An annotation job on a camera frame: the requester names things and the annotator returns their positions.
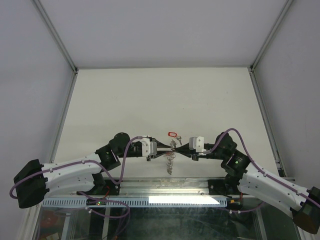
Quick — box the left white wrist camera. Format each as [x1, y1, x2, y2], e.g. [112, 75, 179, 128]
[140, 136, 158, 157]

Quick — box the left aluminium frame post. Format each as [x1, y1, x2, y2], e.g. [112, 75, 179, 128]
[31, 0, 78, 73]

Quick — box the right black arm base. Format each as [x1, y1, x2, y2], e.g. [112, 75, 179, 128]
[206, 178, 241, 198]

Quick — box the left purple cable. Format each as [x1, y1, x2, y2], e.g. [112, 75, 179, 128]
[9, 134, 145, 200]

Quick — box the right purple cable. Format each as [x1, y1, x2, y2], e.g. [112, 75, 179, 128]
[203, 127, 320, 216]

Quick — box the aluminium frame post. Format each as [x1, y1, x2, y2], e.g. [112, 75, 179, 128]
[31, 0, 78, 73]
[250, 0, 295, 71]

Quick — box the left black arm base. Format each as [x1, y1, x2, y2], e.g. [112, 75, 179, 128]
[83, 178, 121, 197]

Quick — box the aluminium mounting rail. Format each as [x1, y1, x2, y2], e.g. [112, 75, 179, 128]
[33, 176, 301, 201]

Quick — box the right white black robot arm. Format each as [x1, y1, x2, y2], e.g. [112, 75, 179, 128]
[174, 129, 320, 235]

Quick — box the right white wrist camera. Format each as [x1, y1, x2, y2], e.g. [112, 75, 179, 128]
[188, 136, 206, 153]

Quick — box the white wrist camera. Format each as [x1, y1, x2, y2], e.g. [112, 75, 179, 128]
[140, 136, 158, 157]
[188, 136, 206, 153]

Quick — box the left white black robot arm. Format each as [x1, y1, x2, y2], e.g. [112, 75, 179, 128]
[9, 132, 170, 209]

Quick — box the silver key red tag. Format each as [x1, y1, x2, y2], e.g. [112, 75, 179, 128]
[167, 131, 182, 145]

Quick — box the white slotted cable duct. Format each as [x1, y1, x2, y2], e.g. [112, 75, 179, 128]
[42, 196, 227, 209]

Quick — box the right aluminium frame post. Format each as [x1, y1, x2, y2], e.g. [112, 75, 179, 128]
[250, 0, 295, 71]

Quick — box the purple cable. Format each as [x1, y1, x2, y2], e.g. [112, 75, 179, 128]
[9, 134, 145, 200]
[203, 127, 320, 216]

